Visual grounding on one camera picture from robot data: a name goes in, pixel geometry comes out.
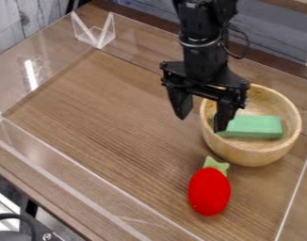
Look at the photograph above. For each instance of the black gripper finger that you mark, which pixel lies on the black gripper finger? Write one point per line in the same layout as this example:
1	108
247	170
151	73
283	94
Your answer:
180	100
224	114

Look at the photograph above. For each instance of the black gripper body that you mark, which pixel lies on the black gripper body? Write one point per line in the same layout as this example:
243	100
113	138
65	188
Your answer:
203	73

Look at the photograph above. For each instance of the red felt strawberry toy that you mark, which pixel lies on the red felt strawberry toy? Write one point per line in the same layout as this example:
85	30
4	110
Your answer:
209	188

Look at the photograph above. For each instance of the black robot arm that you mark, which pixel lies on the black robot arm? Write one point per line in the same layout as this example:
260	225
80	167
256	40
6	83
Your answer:
204	21

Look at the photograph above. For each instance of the green rectangular block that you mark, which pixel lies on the green rectangular block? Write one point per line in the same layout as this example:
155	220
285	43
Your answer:
255	126

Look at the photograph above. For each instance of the wooden bowl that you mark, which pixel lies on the wooden bowl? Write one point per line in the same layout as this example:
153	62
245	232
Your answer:
245	151

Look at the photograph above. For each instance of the clear acrylic corner bracket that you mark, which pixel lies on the clear acrylic corner bracket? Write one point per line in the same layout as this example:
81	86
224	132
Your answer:
94	36

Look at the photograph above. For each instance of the clear acrylic front wall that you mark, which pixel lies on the clear acrylic front wall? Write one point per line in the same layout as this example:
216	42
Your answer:
100	211

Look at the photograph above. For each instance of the black table leg mount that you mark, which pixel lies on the black table leg mount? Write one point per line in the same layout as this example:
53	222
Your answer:
30	226

